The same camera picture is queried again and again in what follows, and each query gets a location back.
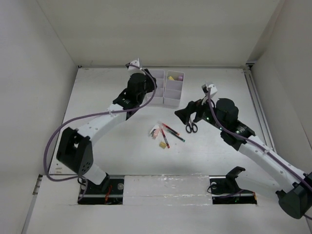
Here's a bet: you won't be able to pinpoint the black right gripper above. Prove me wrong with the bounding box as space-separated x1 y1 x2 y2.
174 95 225 131

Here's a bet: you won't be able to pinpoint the black handled scissors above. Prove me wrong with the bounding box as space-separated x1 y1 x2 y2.
185 117 198 134

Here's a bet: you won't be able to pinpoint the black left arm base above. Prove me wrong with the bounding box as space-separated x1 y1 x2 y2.
78 175 125 205

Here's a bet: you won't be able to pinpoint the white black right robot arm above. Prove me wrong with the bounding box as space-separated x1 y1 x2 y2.
175 98 312 219

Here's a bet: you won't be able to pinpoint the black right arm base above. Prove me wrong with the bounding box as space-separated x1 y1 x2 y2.
207 166 257 205

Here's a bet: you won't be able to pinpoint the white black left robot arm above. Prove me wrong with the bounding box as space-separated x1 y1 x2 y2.
56 64 156 194

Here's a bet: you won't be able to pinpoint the green pen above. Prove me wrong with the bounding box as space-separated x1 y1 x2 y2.
167 129 185 142

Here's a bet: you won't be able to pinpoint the white left organizer box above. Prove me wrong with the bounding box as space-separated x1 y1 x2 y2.
149 69 165 105

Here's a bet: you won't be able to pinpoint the white organizer box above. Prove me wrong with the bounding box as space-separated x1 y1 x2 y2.
163 71 185 107
149 69 165 105

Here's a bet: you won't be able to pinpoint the pink red pen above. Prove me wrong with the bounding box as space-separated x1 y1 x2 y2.
157 121 170 149

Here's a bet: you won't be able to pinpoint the white right organizer box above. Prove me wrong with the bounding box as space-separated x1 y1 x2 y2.
163 71 185 107

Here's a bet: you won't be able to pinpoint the yellow staple box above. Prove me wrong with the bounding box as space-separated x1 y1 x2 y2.
159 141 167 149

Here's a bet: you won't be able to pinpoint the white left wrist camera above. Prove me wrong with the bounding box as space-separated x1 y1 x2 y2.
126 58 143 75

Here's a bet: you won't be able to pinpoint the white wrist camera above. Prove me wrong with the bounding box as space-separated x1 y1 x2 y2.
201 82 217 98
126 58 143 75

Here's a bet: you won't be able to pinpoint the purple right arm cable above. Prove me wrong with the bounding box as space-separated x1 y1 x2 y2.
202 85 312 220

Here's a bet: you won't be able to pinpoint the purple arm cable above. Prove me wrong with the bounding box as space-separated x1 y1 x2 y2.
43 62 158 203
202 85 312 220

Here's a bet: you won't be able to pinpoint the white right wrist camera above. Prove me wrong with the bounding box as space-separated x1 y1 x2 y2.
201 82 217 98

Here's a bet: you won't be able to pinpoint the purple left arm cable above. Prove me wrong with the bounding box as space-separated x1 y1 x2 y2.
43 62 158 203

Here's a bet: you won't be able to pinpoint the aluminium side rail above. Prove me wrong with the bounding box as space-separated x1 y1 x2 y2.
243 63 277 153

